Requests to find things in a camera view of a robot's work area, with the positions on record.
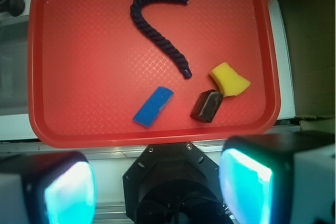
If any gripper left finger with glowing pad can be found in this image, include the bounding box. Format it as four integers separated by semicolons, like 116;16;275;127
1;151;97;223

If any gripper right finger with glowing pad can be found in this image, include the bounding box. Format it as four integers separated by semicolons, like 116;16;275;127
219;131;335;223

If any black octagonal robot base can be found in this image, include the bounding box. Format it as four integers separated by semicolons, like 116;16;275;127
122;143;233;223

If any black glossy box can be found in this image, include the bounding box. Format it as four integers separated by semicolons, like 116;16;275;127
190;90;224;123

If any yellow sponge piece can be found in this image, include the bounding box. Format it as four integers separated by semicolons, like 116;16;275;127
209;62;251;97

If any red plastic tray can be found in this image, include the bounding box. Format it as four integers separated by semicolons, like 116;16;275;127
28;0;281;148

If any blue sponge block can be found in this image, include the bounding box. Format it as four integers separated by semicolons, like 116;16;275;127
133;87;174;127

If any black knob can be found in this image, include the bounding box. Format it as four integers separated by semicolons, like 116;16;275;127
0;0;25;17

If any dark purple twisted rope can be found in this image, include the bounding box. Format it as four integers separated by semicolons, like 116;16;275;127
129;0;193;80

